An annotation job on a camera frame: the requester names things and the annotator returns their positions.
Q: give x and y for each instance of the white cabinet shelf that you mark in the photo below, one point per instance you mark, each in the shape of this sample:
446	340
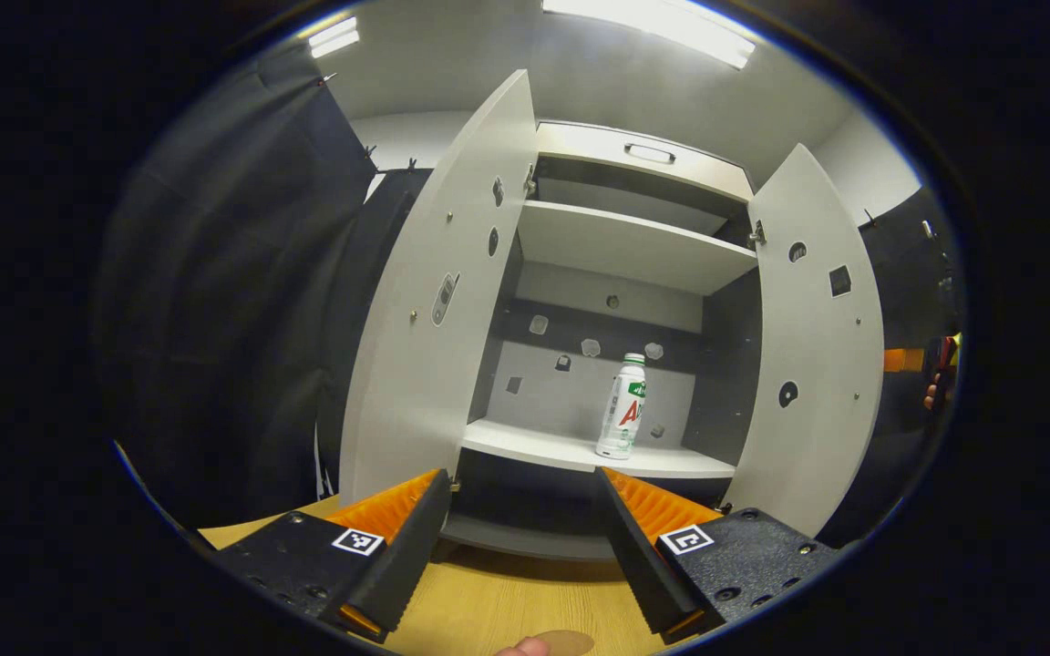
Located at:
625	246
534	446
625	205

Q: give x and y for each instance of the black backdrop cloth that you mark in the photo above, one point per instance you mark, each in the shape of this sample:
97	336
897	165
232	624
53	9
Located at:
233	273
912	282

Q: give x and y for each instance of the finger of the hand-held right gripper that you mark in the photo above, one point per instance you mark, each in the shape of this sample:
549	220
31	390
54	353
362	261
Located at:
903	360

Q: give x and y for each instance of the white and grey cabinet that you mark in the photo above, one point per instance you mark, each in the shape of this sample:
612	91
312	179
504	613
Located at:
571	392

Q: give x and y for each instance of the round brown coaster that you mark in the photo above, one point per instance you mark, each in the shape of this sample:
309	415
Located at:
572	643

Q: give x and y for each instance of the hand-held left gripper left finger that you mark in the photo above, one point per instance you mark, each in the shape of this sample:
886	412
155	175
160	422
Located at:
402	565

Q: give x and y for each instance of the large ceiling light panel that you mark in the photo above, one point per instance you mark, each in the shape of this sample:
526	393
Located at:
653	23

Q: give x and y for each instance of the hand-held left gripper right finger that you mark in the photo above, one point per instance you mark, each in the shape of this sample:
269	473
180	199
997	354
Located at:
639	565

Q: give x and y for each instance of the narrow ceiling light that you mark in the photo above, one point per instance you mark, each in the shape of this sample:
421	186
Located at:
334	36

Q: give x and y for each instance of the white cabinet drawer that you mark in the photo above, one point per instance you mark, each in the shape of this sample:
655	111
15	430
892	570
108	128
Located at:
580	146

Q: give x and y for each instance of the white drink bottle green cap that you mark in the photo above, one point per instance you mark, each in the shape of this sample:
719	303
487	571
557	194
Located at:
621	419

